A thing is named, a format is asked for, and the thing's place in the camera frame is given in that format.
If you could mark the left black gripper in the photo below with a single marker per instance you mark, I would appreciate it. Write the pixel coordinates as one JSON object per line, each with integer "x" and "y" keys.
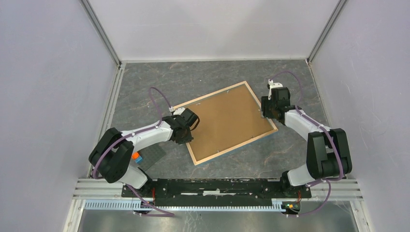
{"x": 187, "y": 139}

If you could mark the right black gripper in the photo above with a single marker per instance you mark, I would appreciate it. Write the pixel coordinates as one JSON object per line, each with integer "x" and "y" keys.
{"x": 265, "y": 103}

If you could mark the wooden picture frame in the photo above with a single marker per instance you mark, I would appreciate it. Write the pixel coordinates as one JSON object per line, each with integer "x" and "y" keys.
{"x": 224, "y": 123}

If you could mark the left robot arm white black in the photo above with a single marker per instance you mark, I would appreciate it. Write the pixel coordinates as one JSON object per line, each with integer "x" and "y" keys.
{"x": 112, "y": 154}

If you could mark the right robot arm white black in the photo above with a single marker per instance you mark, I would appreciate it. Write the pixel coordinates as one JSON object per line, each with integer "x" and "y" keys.
{"x": 328, "y": 155}

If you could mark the grey building block baseplate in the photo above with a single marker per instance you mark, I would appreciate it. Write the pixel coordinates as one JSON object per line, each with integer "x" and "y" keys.
{"x": 150, "y": 155}

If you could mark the orange building block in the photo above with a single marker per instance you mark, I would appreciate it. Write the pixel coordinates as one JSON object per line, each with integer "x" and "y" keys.
{"x": 135, "y": 155}

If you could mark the blue building block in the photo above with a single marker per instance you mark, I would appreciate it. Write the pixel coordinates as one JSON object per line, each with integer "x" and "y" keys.
{"x": 138, "y": 160}

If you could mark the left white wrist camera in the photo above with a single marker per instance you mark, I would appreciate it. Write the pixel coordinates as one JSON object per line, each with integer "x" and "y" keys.
{"x": 176, "y": 111}

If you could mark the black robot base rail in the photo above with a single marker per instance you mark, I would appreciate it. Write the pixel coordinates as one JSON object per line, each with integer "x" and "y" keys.
{"x": 220, "y": 192}

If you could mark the aluminium frame rail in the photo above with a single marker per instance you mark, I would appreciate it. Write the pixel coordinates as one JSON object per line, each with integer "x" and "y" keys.
{"x": 100, "y": 195}

